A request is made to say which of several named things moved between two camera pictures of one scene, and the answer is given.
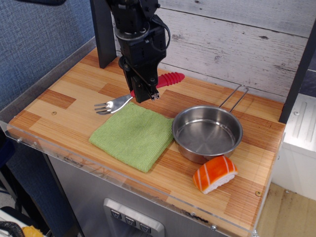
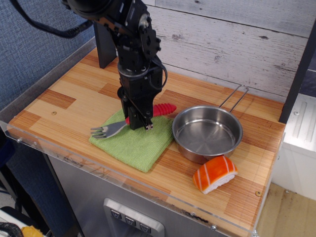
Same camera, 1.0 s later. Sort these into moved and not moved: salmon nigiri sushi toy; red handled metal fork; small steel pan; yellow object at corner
Moved: red handled metal fork
Not moved: yellow object at corner; salmon nigiri sushi toy; small steel pan
